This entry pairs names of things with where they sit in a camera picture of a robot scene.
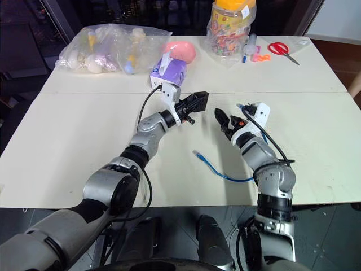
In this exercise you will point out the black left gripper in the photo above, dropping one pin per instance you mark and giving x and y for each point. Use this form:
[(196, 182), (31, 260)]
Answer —
[(184, 110)]

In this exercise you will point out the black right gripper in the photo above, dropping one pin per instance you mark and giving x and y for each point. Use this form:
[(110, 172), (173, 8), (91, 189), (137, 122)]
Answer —
[(236, 123)]

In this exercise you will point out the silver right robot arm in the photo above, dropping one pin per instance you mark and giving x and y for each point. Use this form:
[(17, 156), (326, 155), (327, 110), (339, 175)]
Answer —
[(259, 152)]

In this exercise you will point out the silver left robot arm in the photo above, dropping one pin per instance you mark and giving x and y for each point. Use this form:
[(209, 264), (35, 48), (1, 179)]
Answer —
[(146, 132)]

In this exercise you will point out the purple tissue box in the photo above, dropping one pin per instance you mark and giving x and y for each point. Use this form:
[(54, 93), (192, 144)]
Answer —
[(173, 72)]

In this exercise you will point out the pink round plush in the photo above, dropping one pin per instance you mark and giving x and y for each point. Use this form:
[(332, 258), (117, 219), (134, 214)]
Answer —
[(183, 50)]

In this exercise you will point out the blue marker pen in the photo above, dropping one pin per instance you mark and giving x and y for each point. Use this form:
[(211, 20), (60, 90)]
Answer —
[(244, 55)]

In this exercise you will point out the pink plastic clip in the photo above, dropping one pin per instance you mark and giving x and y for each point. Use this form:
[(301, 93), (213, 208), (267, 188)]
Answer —
[(255, 57)]

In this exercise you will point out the orange plastic clip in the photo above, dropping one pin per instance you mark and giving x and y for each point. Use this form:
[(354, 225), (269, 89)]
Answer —
[(265, 58)]

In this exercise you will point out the clear plastic bottle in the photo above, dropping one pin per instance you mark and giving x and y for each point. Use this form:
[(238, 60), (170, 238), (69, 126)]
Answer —
[(251, 46)]

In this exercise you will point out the colourful jar with yellow lid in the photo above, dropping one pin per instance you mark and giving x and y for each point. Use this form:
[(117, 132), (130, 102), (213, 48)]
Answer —
[(228, 25)]

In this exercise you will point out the clear bag of toys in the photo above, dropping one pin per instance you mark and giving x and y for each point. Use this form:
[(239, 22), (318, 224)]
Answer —
[(107, 48)]

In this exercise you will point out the dark rounded shape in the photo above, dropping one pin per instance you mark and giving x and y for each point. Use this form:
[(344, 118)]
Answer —
[(211, 240), (144, 240)]

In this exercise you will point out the dark curved robot body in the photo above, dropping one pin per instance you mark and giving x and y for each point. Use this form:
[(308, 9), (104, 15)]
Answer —
[(169, 266)]

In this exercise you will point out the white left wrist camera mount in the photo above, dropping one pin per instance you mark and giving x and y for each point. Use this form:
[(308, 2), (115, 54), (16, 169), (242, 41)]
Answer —
[(169, 91)]

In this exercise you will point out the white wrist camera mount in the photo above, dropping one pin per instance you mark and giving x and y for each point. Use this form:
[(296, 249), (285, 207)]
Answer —
[(262, 111), (169, 91)]

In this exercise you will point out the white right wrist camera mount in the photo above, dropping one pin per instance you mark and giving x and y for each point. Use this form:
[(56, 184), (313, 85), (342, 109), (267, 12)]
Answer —
[(262, 111)]

